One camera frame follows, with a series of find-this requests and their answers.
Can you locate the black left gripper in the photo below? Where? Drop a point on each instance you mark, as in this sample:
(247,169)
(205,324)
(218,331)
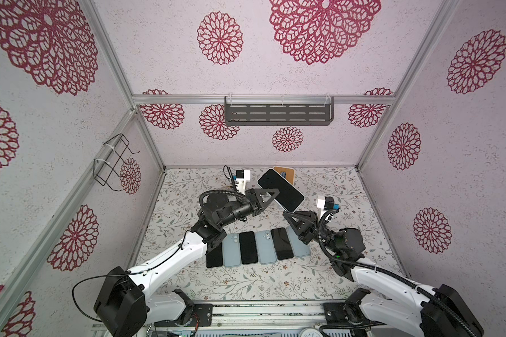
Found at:
(255,203)

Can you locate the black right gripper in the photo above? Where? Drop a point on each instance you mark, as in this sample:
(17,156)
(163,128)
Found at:
(307,232)

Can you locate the light case with purple button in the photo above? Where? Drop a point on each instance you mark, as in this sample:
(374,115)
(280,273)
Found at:
(299,248)

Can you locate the black phone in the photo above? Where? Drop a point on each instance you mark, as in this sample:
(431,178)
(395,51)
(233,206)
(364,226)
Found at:
(248,248)
(289,197)
(282,245)

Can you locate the light blue phone case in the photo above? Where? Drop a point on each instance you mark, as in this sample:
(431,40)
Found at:
(231,251)

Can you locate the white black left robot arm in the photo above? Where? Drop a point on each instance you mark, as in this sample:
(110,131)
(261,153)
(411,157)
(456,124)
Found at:
(127,300)

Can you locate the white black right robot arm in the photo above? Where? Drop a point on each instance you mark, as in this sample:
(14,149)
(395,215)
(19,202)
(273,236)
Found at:
(383,297)

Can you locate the white wooden-top tissue box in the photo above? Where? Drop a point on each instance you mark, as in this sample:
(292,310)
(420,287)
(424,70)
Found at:
(287,173)

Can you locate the round white gauge dial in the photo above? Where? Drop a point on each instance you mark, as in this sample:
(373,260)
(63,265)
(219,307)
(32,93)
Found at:
(310,332)

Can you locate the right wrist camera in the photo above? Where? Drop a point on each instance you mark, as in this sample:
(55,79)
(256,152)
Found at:
(326,203)

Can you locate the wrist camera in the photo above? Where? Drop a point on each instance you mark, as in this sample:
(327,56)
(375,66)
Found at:
(241,178)
(326,203)

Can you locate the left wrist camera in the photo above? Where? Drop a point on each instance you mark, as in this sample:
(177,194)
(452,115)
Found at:
(241,178)

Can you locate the grey slotted wall shelf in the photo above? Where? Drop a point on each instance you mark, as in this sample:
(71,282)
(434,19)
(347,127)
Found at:
(282,114)

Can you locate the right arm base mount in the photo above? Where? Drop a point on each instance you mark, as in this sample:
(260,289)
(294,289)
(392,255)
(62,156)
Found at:
(348,312)

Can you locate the aluminium front rail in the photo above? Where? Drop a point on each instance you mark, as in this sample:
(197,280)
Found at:
(250,315)

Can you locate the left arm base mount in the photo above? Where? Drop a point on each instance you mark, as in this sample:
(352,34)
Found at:
(194,314)

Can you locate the black wire wall basket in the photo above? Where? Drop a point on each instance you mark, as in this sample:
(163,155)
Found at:
(118,170)

